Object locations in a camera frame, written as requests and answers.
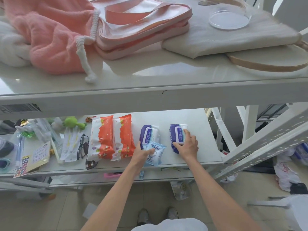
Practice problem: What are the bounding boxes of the person's left hand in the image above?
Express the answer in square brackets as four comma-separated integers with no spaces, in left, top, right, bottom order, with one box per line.
[132,141,156,167]

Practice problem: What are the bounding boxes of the person's right hand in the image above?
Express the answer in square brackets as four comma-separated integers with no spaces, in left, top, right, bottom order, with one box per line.
[172,129,199,161]

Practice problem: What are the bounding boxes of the light blue tissue packet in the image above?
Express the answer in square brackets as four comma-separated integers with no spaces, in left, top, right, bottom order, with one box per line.
[143,142,167,168]

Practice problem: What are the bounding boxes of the purple wet wipes pack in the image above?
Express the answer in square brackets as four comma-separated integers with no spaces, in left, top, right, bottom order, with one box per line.
[139,125,161,151]
[169,123,193,155]

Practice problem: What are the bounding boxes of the person's left forearm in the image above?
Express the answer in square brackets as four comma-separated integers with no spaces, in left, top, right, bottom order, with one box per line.
[80,157,149,231]

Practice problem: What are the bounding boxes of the person's right forearm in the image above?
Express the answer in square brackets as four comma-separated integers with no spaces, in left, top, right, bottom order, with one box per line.
[182,155,263,231]

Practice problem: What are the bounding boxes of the orange wet wipes pack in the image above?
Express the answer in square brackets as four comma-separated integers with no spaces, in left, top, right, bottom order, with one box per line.
[110,114,137,162]
[87,115,115,164]

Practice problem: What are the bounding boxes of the white metal shelf rack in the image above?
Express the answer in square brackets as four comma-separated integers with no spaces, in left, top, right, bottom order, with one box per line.
[0,0,308,193]

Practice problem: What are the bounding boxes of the dark brown sunglasses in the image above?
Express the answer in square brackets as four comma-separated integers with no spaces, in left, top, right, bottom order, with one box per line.
[85,159,99,170]

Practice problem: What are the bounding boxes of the person's right shoe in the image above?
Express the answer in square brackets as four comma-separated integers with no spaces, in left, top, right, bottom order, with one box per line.
[167,206,179,221]

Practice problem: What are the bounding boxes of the person's shoe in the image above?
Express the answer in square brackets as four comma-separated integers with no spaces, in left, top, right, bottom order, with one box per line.
[167,206,179,221]
[137,208,150,226]

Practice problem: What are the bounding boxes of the person's left shoe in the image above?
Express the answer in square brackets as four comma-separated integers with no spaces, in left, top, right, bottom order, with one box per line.
[137,208,150,226]

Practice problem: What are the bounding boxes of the black eyeglasses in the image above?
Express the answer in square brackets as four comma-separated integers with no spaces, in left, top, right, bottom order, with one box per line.
[77,134,90,160]

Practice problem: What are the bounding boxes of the person's white shorts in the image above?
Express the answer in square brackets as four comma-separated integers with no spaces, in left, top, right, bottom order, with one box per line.
[131,217,205,231]

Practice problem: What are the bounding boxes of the white toothbrush packets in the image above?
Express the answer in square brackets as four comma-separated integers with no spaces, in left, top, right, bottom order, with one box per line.
[60,128,84,163]

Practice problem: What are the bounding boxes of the green frog toy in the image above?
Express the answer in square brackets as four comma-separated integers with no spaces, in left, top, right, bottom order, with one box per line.
[63,116,87,129]

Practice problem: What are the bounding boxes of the white perforated metal beam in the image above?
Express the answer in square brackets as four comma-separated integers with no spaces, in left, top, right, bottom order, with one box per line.
[214,103,308,182]

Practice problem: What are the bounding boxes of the clear plastic packets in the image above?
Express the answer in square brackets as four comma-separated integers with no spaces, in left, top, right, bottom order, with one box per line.
[29,118,62,148]

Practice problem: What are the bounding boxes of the white plastic bag red print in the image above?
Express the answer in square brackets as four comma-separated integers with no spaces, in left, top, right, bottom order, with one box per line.
[273,154,308,193]

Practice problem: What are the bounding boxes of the yellow note card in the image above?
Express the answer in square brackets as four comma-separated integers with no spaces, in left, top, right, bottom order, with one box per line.
[26,141,51,173]

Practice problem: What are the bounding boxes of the cream canvas tote bag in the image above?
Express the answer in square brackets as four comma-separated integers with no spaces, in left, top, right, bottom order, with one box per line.
[161,0,303,59]

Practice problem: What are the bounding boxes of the pink tote bag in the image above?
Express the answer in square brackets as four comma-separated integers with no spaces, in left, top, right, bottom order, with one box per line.
[92,0,193,61]

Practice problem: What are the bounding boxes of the beige trimmed canvas bag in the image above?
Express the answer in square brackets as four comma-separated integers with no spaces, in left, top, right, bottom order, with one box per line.
[225,33,308,73]

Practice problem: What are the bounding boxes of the colourful dotted sticker sheet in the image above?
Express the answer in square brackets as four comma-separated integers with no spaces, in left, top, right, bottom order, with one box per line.
[13,155,31,178]

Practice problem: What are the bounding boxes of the blue toothbrush in clear pack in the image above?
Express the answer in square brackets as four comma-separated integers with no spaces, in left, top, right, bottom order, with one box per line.
[14,135,25,168]

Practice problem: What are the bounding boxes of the white plastic chair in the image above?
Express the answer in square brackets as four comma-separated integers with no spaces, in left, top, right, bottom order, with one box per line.
[247,194,308,231]

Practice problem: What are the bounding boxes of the clear round plastic lid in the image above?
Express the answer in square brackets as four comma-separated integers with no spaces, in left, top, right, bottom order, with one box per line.
[208,10,252,30]

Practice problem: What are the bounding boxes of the barcode label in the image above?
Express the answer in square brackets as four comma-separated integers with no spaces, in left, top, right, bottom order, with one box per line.
[0,103,42,114]

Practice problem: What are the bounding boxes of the white fluffy cloth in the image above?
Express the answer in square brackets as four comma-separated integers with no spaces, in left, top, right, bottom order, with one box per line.
[0,16,32,68]

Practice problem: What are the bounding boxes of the white rope drawstring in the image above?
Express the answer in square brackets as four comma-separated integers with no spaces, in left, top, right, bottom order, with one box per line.
[76,8,101,84]

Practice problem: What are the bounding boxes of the pink drawstring cloth bag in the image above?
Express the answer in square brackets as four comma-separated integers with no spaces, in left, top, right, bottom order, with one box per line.
[0,0,102,75]

